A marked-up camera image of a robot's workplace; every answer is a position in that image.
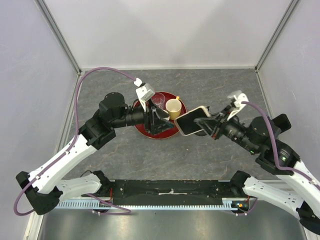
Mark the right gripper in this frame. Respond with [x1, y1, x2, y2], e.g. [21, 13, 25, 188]
[196, 104, 260, 154]

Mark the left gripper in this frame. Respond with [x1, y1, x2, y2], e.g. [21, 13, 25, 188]
[112, 99, 175, 135]

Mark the phone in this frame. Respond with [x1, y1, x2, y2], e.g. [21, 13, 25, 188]
[271, 113, 292, 138]
[174, 105, 211, 136]

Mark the round base phone holder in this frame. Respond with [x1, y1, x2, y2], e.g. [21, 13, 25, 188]
[195, 106, 210, 137]

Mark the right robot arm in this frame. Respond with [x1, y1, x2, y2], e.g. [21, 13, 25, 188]
[194, 101, 320, 235]

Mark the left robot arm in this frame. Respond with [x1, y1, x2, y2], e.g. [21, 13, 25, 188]
[16, 92, 175, 215]

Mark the red round tray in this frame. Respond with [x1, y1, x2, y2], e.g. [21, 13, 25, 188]
[133, 91, 187, 139]

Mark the yellow mug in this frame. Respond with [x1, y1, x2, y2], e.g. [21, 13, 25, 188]
[165, 96, 182, 120]

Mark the clear glass cup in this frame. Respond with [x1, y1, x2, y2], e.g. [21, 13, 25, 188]
[151, 92, 166, 110]

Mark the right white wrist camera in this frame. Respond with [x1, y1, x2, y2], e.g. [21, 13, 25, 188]
[227, 90, 249, 121]

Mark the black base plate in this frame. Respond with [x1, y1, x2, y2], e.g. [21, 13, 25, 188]
[95, 179, 248, 206]

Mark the white cable duct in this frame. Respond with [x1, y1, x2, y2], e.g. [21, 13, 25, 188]
[55, 198, 249, 211]

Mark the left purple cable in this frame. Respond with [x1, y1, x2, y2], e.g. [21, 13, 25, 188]
[13, 66, 143, 216]

